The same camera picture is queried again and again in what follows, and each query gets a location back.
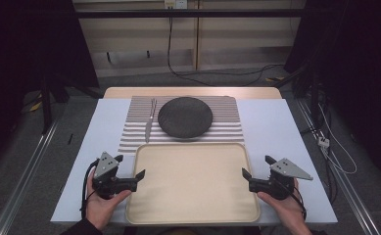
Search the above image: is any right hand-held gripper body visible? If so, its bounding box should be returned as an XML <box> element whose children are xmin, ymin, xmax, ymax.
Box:
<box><xmin>248</xmin><ymin>158</ymin><xmax>314</xmax><ymax>201</ymax></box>

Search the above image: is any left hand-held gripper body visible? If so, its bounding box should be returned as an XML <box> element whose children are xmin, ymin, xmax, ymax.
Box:
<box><xmin>91</xmin><ymin>151</ymin><xmax>139</xmax><ymax>201</ymax></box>

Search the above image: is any person's right hand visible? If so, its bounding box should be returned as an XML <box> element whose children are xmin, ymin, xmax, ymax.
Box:
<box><xmin>257</xmin><ymin>177</ymin><xmax>310</xmax><ymax>230</ymax></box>

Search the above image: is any person's left hand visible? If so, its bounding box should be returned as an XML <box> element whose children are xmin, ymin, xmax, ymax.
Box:
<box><xmin>85</xmin><ymin>169</ymin><xmax>133</xmax><ymax>231</ymax></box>

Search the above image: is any silver metal fork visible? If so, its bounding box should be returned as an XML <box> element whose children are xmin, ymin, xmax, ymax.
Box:
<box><xmin>144</xmin><ymin>98</ymin><xmax>159</xmax><ymax>144</ymax></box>

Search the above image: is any striped grey white placemat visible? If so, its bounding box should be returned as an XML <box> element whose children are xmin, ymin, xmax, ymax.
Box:
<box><xmin>118</xmin><ymin>95</ymin><xmax>246</xmax><ymax>155</ymax></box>

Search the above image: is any beige plastic tray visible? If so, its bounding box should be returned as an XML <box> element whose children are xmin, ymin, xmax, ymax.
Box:
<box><xmin>124</xmin><ymin>142</ymin><xmax>262</xmax><ymax>226</ymax></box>

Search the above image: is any dark grey round plate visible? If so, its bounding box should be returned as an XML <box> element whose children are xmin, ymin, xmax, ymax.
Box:
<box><xmin>157</xmin><ymin>96</ymin><xmax>214</xmax><ymax>139</ymax></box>

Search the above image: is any black metal stand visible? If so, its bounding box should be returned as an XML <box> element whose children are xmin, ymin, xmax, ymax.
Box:
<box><xmin>38</xmin><ymin>73</ymin><xmax>54</xmax><ymax>135</ymax></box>

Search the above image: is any light wooden shelf unit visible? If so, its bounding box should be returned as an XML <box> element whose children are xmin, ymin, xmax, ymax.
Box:
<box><xmin>71</xmin><ymin>0</ymin><xmax>308</xmax><ymax>79</ymax></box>

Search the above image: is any dark curtain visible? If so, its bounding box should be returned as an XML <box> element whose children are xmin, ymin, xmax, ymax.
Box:
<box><xmin>0</xmin><ymin>0</ymin><xmax>100</xmax><ymax>174</ymax></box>
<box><xmin>283</xmin><ymin>0</ymin><xmax>381</xmax><ymax>189</ymax></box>

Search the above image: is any black horizontal metal bar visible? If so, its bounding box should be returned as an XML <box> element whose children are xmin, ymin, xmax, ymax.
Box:
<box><xmin>74</xmin><ymin>9</ymin><xmax>306</xmax><ymax>20</ymax></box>

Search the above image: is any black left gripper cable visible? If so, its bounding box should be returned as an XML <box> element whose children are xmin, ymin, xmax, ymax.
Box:
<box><xmin>79</xmin><ymin>158</ymin><xmax>100</xmax><ymax>220</ymax></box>

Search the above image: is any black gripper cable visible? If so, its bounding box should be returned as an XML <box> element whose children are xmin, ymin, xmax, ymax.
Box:
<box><xmin>79</xmin><ymin>158</ymin><xmax>100</xmax><ymax>220</ymax></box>
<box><xmin>288</xmin><ymin>186</ymin><xmax>308</xmax><ymax>220</ymax></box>

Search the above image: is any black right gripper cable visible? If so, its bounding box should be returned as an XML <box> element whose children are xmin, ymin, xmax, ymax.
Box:
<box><xmin>288</xmin><ymin>186</ymin><xmax>308</xmax><ymax>220</ymax></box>

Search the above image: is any thin white cable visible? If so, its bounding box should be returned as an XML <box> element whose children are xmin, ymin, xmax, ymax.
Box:
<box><xmin>317</xmin><ymin>103</ymin><xmax>358</xmax><ymax>175</ymax></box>

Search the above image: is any metal floor rail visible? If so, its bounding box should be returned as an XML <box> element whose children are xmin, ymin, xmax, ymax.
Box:
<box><xmin>0</xmin><ymin>120</ymin><xmax>61</xmax><ymax>235</ymax></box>
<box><xmin>295</xmin><ymin>97</ymin><xmax>381</xmax><ymax>235</ymax></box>

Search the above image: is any long black floor cable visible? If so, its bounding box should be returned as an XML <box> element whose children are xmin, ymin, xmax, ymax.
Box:
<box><xmin>167</xmin><ymin>16</ymin><xmax>286</xmax><ymax>88</ymax></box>

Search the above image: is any white wall socket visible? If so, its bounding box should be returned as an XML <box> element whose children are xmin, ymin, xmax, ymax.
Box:
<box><xmin>164</xmin><ymin>0</ymin><xmax>188</xmax><ymax>10</ymax></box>

